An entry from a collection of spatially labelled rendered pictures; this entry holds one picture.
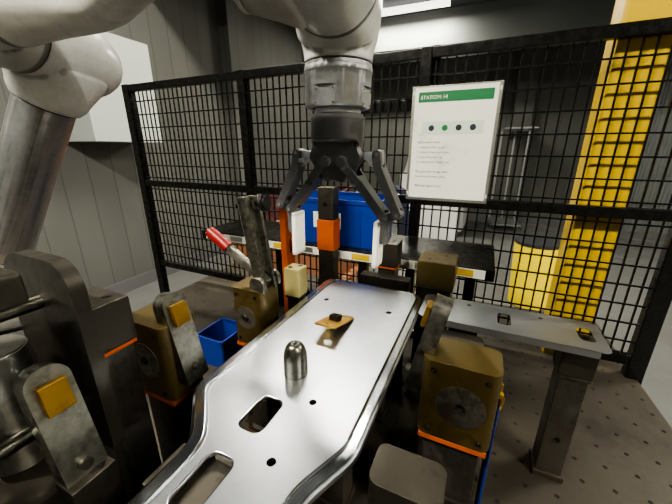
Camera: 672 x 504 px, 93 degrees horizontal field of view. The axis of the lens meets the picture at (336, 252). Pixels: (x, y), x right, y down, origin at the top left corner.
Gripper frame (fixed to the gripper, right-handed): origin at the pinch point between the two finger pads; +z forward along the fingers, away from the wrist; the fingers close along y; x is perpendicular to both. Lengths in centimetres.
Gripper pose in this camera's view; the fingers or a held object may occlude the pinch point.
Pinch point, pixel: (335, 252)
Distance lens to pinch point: 50.2
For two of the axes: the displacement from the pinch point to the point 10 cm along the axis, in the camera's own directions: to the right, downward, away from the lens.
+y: 9.1, 1.4, -3.9
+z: -0.1, 9.5, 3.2
